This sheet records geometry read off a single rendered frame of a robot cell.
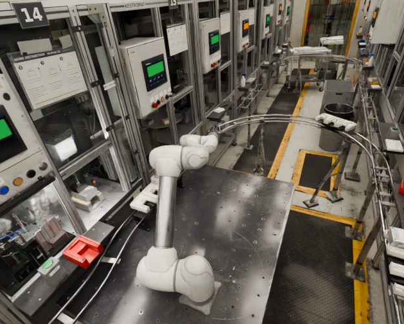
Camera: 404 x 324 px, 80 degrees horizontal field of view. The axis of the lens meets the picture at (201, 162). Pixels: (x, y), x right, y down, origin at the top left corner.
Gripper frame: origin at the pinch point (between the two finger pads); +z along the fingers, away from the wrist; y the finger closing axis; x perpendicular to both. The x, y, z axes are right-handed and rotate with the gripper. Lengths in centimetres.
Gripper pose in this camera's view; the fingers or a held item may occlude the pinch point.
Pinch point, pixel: (216, 125)
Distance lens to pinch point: 217.5
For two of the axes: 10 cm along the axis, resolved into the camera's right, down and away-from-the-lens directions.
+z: 1.8, -5.6, 8.1
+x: 0.1, -8.2, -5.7
